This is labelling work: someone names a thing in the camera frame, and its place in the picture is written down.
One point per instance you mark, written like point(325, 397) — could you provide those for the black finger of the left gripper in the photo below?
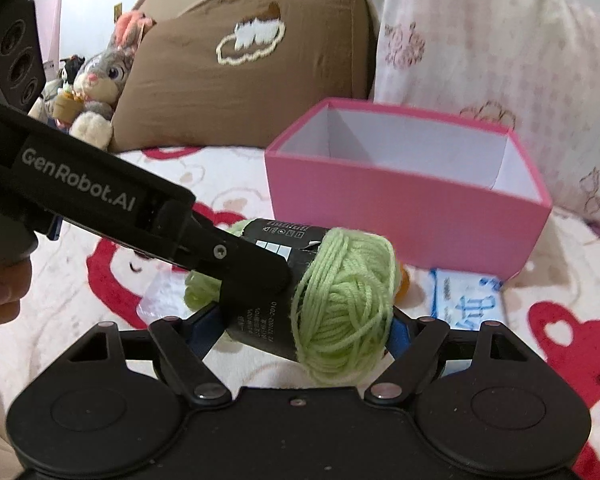
point(233, 286)

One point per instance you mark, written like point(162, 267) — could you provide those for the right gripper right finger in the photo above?
point(415, 347)

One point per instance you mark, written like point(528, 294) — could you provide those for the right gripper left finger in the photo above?
point(182, 345)

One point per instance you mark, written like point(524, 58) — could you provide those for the green yarn ball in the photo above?
point(340, 304)

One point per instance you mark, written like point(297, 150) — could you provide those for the orange makeup sponge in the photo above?
point(405, 283)

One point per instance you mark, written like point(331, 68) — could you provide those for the blue white tissue pack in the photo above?
point(465, 300)

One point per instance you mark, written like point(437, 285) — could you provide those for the person's left hand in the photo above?
point(15, 282)

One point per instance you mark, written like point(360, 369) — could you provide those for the grey bunny plush toy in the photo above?
point(84, 105)

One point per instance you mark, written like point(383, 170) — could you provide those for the pink cardboard box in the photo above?
point(448, 192)

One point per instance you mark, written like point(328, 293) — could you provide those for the brown embroidered pillow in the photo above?
point(239, 72)

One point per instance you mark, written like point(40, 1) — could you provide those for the pink checkered pillow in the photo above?
point(532, 66)

